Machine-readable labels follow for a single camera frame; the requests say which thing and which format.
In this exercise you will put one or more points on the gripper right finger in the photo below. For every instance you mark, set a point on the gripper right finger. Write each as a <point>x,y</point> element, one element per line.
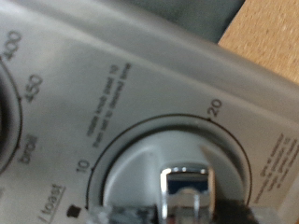
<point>236,214</point>

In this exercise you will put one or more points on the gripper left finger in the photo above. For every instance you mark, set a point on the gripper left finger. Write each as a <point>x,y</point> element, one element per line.
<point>124,214</point>

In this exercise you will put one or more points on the silver oven knob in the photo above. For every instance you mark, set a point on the silver oven knob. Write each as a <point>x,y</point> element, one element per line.
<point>4,124</point>
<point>134,174</point>

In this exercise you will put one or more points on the silver toaster oven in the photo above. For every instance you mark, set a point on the silver toaster oven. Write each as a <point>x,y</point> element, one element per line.
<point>155,62</point>

